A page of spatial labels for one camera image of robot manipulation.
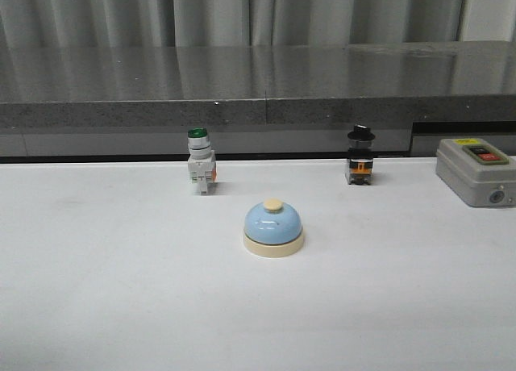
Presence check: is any blue call bell cream base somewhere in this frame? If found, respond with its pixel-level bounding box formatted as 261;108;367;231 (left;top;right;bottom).
243;198;305;258

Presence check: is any green pushbutton switch white body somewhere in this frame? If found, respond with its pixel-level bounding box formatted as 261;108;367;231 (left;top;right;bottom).
187;127;217;194

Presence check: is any black selector switch orange body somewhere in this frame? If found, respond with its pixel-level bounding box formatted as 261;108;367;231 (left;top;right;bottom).
345;124;376;185

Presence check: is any grey push button switch box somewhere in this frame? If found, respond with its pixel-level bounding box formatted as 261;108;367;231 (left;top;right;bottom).
436;138;515;207

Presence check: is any grey stone counter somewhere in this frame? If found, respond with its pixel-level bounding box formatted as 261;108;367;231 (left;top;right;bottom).
1;41;515;162

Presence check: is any grey pleated curtain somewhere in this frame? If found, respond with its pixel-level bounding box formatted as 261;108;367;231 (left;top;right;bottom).
1;0;515;48

